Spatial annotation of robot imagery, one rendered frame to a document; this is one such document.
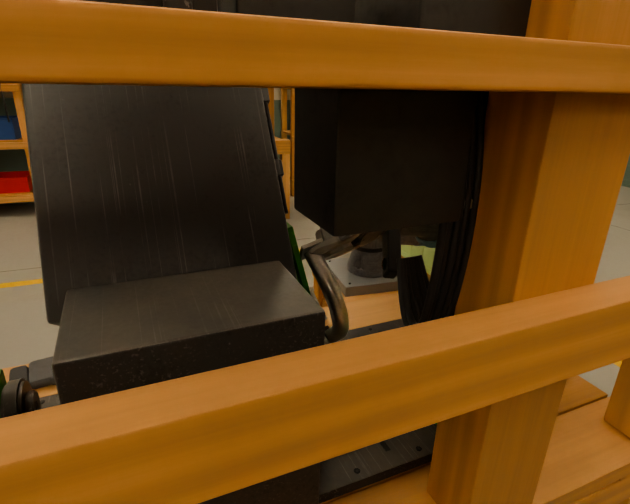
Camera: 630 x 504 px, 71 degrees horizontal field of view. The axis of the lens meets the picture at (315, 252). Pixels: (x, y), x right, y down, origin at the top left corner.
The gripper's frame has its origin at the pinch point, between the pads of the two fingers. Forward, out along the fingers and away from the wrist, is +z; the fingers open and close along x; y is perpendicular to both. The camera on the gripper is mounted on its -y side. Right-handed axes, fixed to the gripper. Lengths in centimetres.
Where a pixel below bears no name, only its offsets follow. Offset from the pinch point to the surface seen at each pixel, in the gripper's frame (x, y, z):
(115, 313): 17.7, -1.0, 30.6
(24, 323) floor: -228, 110, 128
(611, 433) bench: -14, -54, -38
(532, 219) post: 32.3, -15.9, -13.4
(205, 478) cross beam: 32.0, -22.0, 26.3
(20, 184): -389, 337, 147
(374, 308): -49, -7, -21
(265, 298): 16.1, -6.9, 13.6
